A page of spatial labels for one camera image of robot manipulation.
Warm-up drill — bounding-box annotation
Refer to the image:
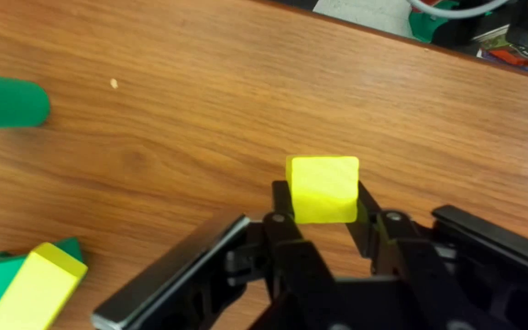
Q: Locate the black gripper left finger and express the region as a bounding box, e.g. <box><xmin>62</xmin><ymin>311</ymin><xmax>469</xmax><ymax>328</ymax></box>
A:
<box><xmin>264</xmin><ymin>181</ymin><xmax>337</xmax><ymax>330</ymax></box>

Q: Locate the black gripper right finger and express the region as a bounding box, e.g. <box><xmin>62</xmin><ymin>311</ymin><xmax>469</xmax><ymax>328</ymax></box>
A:
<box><xmin>348</xmin><ymin>183</ymin><xmax>460</xmax><ymax>330</ymax></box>

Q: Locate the yellow cube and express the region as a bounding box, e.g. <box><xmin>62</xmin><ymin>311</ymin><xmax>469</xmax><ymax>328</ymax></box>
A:
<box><xmin>286</xmin><ymin>156</ymin><xmax>359</xmax><ymax>223</ymax></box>

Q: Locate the yellow rectangular block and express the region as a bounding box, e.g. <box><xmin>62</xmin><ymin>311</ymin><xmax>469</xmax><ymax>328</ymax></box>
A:
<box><xmin>0</xmin><ymin>242</ymin><xmax>88</xmax><ymax>330</ymax></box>

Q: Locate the tall green block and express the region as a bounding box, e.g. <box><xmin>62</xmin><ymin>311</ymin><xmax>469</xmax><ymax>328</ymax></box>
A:
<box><xmin>0</xmin><ymin>77</ymin><xmax>51</xmax><ymax>128</ymax></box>

